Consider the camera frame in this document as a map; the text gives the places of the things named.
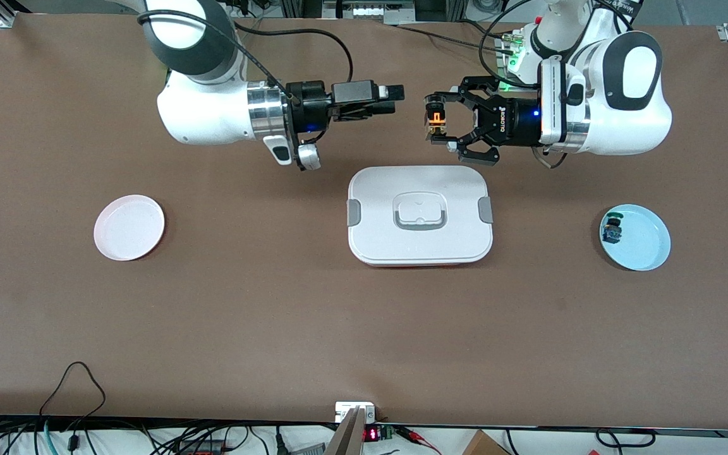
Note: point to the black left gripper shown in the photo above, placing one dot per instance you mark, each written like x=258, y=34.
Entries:
x=508, y=121

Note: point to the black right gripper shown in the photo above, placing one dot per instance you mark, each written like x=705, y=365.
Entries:
x=311, y=106

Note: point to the orange push-button switch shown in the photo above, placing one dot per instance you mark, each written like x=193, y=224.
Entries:
x=438, y=120

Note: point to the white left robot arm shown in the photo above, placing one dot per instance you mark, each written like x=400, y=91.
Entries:
x=629, y=126

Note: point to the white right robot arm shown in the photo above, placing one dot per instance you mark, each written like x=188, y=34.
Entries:
x=206, y=114

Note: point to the metal control box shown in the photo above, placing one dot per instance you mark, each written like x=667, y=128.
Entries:
x=364, y=11

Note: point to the white lunch box grey latches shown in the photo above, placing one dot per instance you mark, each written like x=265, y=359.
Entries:
x=452, y=240

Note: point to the small blue black component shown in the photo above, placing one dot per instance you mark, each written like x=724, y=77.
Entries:
x=612, y=235

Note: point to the light blue round plate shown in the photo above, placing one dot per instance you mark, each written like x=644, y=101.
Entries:
x=645, y=240

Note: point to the pink round plate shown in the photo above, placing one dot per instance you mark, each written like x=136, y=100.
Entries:
x=129, y=227

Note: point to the red clip lead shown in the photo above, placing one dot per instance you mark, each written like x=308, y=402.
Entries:
x=414, y=436

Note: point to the green terminal board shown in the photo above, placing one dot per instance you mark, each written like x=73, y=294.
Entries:
x=387, y=433

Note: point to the brown cardboard box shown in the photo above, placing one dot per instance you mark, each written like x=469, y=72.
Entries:
x=484, y=445

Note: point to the red digit display module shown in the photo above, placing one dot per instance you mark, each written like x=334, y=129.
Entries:
x=371, y=435

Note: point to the aluminium bar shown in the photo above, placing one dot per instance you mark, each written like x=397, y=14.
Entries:
x=346, y=439

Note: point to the grey power adapter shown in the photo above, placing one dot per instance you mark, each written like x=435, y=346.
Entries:
x=307, y=450

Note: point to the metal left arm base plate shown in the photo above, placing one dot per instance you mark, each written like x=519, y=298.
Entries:
x=502, y=69

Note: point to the white table edge bracket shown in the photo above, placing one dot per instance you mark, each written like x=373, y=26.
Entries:
x=345, y=411

